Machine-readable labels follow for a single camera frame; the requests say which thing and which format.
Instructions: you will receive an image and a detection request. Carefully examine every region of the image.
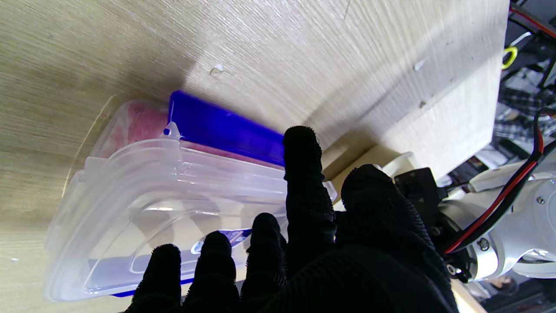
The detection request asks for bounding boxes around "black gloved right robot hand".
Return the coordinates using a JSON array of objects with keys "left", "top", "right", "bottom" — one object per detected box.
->
[{"left": 126, "top": 126, "right": 459, "bottom": 313}]

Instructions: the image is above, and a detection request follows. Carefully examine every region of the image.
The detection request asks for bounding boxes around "clear container with blue clips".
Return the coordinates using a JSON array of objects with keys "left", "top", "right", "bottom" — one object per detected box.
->
[{"left": 43, "top": 90, "right": 338, "bottom": 301}]

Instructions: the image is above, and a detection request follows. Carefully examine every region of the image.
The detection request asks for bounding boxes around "clear lid with blue label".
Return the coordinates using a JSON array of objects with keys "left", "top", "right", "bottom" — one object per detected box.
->
[{"left": 43, "top": 135, "right": 338, "bottom": 301}]

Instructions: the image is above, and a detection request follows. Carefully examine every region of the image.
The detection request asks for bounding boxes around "pink bacon slab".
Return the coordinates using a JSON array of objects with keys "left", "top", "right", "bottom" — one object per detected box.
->
[{"left": 93, "top": 99, "right": 285, "bottom": 168}]

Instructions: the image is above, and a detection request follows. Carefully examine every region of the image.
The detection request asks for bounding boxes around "yellow loop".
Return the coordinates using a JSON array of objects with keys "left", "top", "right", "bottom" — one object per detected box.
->
[{"left": 502, "top": 46, "right": 519, "bottom": 70}]

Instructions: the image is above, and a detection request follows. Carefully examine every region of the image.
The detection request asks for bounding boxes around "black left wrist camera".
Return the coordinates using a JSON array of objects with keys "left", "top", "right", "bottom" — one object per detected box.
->
[{"left": 393, "top": 167, "right": 448, "bottom": 209}]

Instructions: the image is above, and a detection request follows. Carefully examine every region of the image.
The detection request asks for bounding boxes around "red black left arm cable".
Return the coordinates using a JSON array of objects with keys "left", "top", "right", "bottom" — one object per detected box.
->
[{"left": 443, "top": 109, "right": 556, "bottom": 255}]

